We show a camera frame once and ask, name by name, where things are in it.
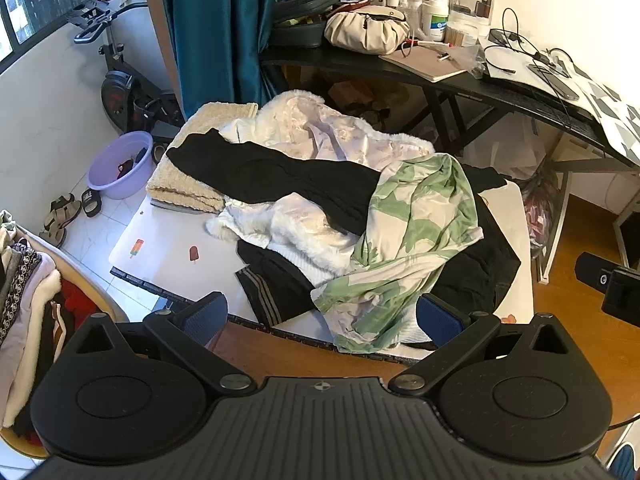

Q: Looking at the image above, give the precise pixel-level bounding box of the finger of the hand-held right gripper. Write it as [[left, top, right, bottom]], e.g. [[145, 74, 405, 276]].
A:
[[575, 252, 618, 291]]

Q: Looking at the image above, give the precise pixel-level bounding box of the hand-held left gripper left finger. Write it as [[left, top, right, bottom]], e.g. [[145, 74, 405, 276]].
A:
[[75, 291, 255, 395]]

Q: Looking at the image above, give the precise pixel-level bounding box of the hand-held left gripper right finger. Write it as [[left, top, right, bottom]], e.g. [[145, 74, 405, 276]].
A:
[[389, 294, 571, 395]]

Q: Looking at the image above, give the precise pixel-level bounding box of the pink fur-trimmed embroidered jacket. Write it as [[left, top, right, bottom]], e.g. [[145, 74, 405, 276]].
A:
[[205, 89, 437, 288]]

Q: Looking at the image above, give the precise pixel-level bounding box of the basket of folded clothes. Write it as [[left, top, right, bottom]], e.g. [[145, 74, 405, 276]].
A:
[[0, 210, 121, 456]]

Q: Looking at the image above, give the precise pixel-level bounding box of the white folding table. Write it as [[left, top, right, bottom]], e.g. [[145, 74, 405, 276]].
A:
[[109, 175, 535, 366]]

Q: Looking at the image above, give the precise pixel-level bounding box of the red patterned bag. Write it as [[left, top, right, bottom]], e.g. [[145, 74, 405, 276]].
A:
[[520, 165, 560, 261]]

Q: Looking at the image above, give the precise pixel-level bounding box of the green leaf-print garment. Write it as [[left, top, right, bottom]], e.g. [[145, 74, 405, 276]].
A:
[[311, 154, 485, 353]]

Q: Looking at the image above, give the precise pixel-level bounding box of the beige fluffy towel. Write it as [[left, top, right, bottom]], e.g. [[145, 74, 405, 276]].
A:
[[146, 101, 260, 214]]

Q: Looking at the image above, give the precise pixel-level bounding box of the purple plastic basin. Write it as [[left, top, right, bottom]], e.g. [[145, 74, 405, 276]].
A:
[[87, 131, 156, 201]]

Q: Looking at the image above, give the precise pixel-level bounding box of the long black garment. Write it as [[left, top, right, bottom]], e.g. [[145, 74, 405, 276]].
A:
[[166, 128, 382, 237]]

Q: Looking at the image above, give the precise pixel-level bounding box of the black slipper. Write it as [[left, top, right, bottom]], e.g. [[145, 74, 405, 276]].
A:
[[81, 189, 103, 218]]

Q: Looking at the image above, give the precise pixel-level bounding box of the beige sandal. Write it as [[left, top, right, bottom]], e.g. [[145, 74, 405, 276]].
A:
[[37, 227, 68, 250], [42, 199, 83, 232]]

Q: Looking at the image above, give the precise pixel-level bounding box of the black phone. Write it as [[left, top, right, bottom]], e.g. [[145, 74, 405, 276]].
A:
[[527, 64, 581, 102]]

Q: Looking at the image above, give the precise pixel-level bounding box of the black desk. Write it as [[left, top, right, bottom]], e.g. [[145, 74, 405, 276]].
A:
[[260, 42, 640, 281]]

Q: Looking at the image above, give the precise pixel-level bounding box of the black exercise bike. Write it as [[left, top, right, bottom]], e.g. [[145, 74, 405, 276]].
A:
[[67, 0, 186, 143]]

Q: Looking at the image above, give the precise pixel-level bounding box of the brown notebook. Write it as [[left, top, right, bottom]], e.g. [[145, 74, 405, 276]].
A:
[[378, 45, 468, 83]]

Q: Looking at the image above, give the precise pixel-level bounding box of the teal curtain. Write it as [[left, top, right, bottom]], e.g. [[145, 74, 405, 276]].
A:
[[154, 0, 281, 121]]

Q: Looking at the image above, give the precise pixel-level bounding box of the clear plastic container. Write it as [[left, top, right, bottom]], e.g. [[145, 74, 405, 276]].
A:
[[447, 0, 496, 43]]

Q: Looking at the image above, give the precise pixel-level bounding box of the black zip case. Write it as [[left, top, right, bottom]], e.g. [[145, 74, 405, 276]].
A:
[[272, 0, 342, 50]]

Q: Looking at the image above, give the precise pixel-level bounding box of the white supplement bottle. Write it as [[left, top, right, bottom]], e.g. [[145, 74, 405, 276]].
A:
[[421, 0, 448, 43]]

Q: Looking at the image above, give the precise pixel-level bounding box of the black framed window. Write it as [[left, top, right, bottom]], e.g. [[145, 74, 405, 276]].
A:
[[0, 0, 106, 63]]

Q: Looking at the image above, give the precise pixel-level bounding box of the black cable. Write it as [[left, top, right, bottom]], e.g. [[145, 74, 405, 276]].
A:
[[484, 7, 571, 73]]

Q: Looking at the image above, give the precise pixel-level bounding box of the beige drawstring bag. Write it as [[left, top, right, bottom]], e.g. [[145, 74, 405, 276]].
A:
[[324, 5, 412, 56]]

